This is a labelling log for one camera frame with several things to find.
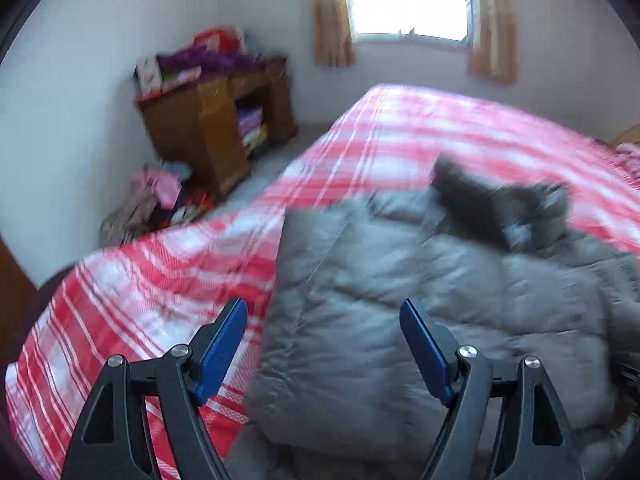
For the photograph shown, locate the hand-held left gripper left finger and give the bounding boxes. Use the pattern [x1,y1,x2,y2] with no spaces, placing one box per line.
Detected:
[60,298,249,480]

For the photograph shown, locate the wooden headboard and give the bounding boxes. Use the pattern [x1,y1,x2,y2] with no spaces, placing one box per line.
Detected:
[607,125,640,150]

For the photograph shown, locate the white printed box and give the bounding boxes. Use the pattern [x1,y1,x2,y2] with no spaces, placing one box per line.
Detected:
[135,56,163,96]

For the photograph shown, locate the folded clothes in cabinet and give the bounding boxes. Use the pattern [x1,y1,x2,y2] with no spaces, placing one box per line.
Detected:
[237,107,271,153]

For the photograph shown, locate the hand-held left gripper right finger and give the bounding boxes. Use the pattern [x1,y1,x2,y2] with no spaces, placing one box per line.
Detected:
[399,298,586,480]

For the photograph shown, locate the tan curtain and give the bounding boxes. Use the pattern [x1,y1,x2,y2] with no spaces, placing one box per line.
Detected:
[467,0,518,85]
[310,0,358,68]

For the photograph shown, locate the purple cloth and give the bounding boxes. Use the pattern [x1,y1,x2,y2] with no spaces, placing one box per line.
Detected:
[157,45,271,78]

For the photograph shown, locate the grey puffer jacket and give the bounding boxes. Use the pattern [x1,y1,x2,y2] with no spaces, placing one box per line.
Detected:
[220,152,640,480]

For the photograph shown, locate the brown wooden door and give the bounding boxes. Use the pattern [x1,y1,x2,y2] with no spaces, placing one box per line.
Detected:
[0,237,38,361]

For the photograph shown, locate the bed with red plaid sheet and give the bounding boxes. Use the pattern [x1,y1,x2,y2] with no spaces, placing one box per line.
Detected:
[5,83,640,480]

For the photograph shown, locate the red bag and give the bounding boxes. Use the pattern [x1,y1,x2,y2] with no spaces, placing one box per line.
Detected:
[192,29,246,56]

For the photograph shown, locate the pink cloth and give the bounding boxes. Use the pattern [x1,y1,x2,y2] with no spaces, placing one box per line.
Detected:
[617,142,640,181]

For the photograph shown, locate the pile of clothes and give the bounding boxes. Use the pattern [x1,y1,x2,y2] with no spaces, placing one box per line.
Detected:
[100,160,221,246]

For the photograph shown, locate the wooden desk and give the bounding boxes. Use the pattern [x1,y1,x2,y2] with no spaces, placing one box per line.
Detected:
[136,57,298,196]

